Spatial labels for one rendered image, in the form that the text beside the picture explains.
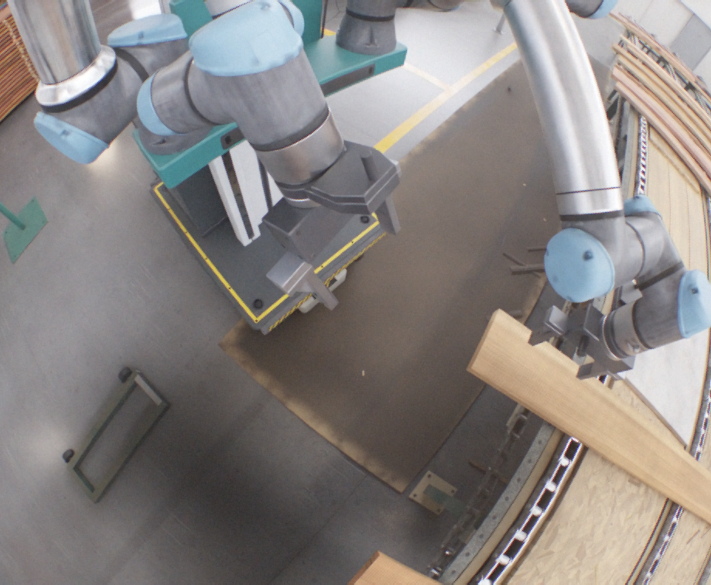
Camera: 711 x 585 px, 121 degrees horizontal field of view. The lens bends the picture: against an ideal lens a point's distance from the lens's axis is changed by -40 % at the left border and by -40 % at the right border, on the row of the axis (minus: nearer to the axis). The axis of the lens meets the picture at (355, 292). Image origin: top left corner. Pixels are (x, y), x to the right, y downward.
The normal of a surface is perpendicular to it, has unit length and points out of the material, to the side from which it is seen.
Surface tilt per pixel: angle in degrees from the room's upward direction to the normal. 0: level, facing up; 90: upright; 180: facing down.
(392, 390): 0
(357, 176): 25
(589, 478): 0
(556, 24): 40
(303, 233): 67
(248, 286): 0
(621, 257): 29
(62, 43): 98
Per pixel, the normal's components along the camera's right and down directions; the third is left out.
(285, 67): 0.70, 0.49
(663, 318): -0.95, 0.24
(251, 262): 0.10, -0.35
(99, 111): 0.74, 0.67
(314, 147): 0.54, 0.63
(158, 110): -0.44, 0.66
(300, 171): 0.05, 0.86
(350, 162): -0.29, -0.48
